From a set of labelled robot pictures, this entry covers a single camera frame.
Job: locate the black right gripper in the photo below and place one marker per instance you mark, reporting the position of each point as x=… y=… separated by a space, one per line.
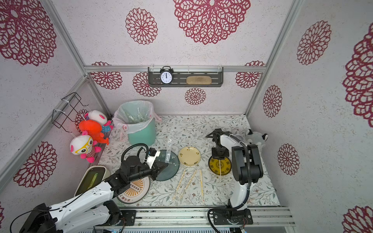
x=219 y=154

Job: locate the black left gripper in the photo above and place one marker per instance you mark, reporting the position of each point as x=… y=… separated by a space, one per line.
x=157 y=170

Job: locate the clear plastic chopstick wrapper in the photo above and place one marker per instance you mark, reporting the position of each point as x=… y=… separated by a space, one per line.
x=168 y=150

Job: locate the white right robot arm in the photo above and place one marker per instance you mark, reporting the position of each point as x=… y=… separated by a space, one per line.
x=231 y=154

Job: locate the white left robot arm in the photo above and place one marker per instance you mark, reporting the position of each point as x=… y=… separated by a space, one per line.
x=96 y=205

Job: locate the dark green glass plate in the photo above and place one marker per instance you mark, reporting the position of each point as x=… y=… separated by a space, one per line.
x=173 y=167

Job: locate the yellow patterned plate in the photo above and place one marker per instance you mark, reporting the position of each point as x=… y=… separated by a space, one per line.
x=226 y=165

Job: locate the small white round timer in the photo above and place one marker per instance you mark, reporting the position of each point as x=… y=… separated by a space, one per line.
x=239 y=137

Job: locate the cream round plate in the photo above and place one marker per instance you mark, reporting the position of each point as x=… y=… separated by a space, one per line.
x=189 y=156

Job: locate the grey husky plush dog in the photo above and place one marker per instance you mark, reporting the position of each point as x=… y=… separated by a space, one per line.
x=256 y=138

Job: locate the white orange patterned plate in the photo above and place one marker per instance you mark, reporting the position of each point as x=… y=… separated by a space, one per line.
x=137 y=191

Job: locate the green trash bin with bag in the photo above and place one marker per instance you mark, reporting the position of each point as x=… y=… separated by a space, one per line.
x=135 y=121

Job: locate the red orange plush toy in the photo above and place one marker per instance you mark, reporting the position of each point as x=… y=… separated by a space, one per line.
x=93 y=129

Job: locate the wooden brush on shelf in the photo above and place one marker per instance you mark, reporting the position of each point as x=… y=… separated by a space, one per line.
x=198 y=80

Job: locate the white plush doll yellow glasses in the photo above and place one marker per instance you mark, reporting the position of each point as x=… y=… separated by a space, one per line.
x=85 y=146

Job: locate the white pink plush doll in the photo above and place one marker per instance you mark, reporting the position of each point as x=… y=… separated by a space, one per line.
x=101 y=118

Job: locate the black alarm clock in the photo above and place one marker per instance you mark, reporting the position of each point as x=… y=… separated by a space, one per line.
x=166 y=75

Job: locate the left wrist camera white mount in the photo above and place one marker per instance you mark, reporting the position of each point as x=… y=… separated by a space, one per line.
x=151 y=157

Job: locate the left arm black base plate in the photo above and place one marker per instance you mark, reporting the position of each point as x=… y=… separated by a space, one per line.
x=125 y=218

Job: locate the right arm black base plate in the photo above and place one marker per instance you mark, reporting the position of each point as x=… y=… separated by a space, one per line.
x=232 y=217

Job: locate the grey wall shelf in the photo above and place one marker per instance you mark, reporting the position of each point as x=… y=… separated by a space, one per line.
x=179 y=77

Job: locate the black wire wall basket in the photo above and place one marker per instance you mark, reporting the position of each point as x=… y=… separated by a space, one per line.
x=72 y=113

